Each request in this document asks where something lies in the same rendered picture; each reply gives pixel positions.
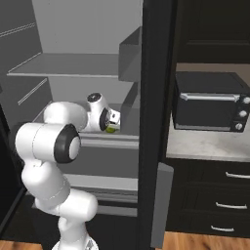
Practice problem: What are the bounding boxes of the grey open fridge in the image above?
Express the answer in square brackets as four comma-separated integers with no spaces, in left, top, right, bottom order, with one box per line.
[0,0,145,250]

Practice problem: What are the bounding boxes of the silver drawer handle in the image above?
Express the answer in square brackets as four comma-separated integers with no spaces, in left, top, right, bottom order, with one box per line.
[225,171,250,181]
[215,201,248,211]
[210,225,235,233]

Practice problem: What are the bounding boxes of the grey fridge door bin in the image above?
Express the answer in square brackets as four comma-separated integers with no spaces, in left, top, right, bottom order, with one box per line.
[119,81,142,137]
[149,161,175,249]
[117,26,144,83]

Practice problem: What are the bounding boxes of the silver toaster oven handle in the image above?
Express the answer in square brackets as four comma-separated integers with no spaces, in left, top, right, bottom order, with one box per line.
[180,92,241,104]

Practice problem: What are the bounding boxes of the grey fridge shelf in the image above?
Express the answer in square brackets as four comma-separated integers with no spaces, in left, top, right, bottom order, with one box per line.
[6,52,120,79]
[31,103,141,150]

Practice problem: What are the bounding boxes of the black fridge door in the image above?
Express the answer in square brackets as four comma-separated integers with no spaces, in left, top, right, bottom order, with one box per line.
[136,0,180,250]
[0,81,29,236]

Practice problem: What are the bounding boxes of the black toaster oven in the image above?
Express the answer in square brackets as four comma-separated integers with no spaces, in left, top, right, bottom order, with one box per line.
[171,70,250,134]

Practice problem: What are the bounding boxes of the green lime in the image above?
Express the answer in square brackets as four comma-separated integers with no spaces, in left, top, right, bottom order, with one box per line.
[104,126,118,135]

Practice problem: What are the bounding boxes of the black wall cupboard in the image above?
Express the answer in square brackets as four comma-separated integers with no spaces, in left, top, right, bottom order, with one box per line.
[176,0,250,65]

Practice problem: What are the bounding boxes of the grey fridge drawer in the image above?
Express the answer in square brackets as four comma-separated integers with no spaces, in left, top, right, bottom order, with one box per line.
[30,173,140,219]

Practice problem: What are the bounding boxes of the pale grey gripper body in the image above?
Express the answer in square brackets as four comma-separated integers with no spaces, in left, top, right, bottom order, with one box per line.
[108,118,122,129]

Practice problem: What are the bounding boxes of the black drawer front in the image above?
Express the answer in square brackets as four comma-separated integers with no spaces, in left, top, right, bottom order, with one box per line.
[184,159,250,189]
[166,213,250,239]
[177,186,250,219]

